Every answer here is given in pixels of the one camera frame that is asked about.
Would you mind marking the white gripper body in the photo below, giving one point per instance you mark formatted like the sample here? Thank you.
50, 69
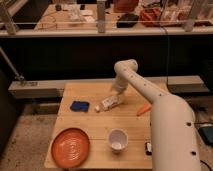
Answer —
120, 95

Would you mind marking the white plastic bottle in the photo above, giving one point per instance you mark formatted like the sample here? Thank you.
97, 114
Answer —
108, 103

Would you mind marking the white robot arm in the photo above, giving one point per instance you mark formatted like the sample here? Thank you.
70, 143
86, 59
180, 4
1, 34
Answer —
173, 134

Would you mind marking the white ceramic bowl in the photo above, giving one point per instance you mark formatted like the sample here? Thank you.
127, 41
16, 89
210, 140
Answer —
117, 140

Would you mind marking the orange carrot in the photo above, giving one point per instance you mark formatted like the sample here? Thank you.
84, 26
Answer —
145, 108

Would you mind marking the wooden table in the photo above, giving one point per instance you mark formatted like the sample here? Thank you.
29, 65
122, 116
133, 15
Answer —
98, 125

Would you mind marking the blue sponge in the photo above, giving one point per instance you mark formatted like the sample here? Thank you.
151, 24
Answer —
79, 106

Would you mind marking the black snack packet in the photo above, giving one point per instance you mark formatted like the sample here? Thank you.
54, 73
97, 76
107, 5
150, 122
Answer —
148, 148

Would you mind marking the orange ribbed plate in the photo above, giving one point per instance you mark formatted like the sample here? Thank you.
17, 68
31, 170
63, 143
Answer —
70, 148

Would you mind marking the black case on shelf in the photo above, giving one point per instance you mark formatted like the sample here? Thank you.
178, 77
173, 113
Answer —
127, 20

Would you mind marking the red basket on shelf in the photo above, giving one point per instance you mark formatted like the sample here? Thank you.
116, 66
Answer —
149, 17

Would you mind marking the black box on floor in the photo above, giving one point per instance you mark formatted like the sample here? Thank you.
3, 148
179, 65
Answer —
206, 132

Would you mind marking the grey metal rail bench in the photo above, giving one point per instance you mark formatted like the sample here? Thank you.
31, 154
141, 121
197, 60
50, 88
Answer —
37, 89

